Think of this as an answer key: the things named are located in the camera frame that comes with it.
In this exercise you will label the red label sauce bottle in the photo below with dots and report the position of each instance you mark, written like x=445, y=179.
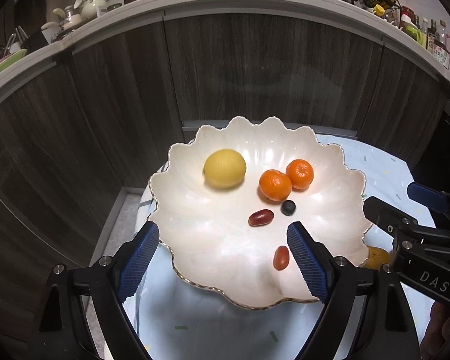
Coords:
x=442, y=45

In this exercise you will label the yellow lemon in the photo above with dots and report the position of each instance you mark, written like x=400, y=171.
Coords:
x=224, y=169

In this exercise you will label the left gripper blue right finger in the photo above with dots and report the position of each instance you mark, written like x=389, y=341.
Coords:
x=312, y=260

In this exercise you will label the small orange tangerine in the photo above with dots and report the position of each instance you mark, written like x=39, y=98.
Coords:
x=301, y=174

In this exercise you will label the large red grape tomato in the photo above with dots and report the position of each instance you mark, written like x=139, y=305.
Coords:
x=261, y=218

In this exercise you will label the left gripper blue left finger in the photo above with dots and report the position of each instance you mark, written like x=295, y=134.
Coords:
x=134, y=258

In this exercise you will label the yellow orange mango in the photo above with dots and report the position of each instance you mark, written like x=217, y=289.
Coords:
x=376, y=258

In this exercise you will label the white teapot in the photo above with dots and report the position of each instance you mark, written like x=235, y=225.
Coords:
x=92, y=9

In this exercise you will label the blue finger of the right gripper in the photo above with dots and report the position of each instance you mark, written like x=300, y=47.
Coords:
x=389, y=219
x=433, y=200

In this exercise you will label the small red grape tomato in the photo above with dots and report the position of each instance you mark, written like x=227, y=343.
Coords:
x=281, y=258

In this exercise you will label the white scalloped ceramic bowl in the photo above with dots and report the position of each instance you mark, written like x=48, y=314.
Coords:
x=225, y=240

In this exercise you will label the dark blueberry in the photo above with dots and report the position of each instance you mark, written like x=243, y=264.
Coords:
x=288, y=207

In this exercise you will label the person right hand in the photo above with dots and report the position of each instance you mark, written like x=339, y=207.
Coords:
x=436, y=342

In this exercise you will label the green bowl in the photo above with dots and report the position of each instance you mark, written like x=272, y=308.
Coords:
x=11, y=59

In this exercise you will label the large orange tangerine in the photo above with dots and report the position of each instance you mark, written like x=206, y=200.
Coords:
x=275, y=185

